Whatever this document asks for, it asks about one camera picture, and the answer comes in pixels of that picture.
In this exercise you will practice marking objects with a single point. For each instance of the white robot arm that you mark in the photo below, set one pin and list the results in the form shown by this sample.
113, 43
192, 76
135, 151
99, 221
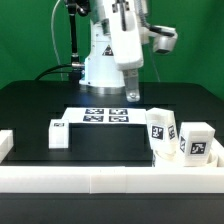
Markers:
101, 74

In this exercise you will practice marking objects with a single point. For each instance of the white round stool seat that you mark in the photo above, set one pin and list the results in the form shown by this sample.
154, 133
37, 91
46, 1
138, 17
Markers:
164, 160

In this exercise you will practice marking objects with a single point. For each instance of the white left fence bar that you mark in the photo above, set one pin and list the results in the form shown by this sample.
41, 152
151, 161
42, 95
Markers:
6, 143

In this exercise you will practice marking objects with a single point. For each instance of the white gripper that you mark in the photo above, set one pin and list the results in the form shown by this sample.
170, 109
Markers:
126, 43

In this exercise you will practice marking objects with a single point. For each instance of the white marker sheet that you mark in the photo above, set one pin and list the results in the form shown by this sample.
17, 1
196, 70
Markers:
77, 115

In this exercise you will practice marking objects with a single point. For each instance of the white front fence bar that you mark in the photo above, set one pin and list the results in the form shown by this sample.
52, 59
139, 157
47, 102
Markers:
97, 180

